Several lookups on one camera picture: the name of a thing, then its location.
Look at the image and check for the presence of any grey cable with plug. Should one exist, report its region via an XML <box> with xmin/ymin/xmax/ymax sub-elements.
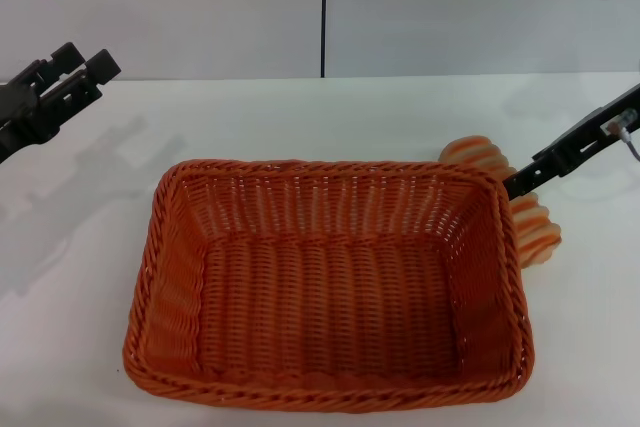
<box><xmin>606</xmin><ymin>109</ymin><xmax>640</xmax><ymax>163</ymax></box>

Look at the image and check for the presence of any orange woven plastic basket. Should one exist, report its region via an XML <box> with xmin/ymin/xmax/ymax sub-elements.
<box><xmin>122</xmin><ymin>159</ymin><xmax>536</xmax><ymax>401</ymax></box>

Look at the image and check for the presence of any orange cream striped bread loaf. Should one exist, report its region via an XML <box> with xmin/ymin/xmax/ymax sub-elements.
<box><xmin>439</xmin><ymin>134</ymin><xmax>564</xmax><ymax>268</ymax></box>

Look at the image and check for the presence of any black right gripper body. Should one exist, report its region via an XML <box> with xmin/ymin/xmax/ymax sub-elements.
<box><xmin>532</xmin><ymin>82</ymin><xmax>640</xmax><ymax>177</ymax></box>

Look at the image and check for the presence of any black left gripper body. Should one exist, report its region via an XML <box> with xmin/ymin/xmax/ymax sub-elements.
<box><xmin>0</xmin><ymin>81</ymin><xmax>50</xmax><ymax>163</ymax></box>

